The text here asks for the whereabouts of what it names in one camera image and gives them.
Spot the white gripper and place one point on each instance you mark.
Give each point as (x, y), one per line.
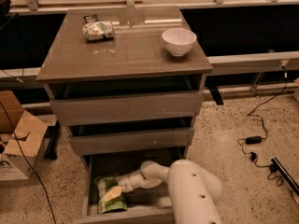
(125, 183)

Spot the green rice chip bag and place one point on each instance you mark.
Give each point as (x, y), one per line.
(103, 184)

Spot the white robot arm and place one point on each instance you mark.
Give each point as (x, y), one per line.
(193, 190)

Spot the grey bottom drawer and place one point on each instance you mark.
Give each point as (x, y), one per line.
(144, 206)

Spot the grey drawer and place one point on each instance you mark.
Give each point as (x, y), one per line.
(99, 110)
(121, 142)
(144, 206)

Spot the grey middle drawer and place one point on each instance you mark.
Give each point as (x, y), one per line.
(121, 142)

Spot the grey top drawer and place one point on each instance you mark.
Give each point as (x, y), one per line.
(99, 110)

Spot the grey drawer cabinet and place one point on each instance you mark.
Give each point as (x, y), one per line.
(134, 62)

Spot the small green white snack bag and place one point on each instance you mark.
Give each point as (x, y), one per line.
(98, 30)

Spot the black table leg left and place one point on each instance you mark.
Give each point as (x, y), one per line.
(52, 135)

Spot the black table leg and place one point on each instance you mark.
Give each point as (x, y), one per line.
(216, 95)
(52, 135)

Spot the brown cardboard box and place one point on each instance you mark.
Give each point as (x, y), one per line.
(22, 135)

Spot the black table leg right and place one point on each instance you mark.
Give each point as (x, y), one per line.
(216, 95)

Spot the black power adapter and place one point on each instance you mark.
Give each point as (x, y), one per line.
(253, 140)

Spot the white ceramic bowl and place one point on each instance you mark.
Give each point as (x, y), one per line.
(178, 41)

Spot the small black packet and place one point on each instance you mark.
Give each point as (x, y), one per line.
(90, 18)

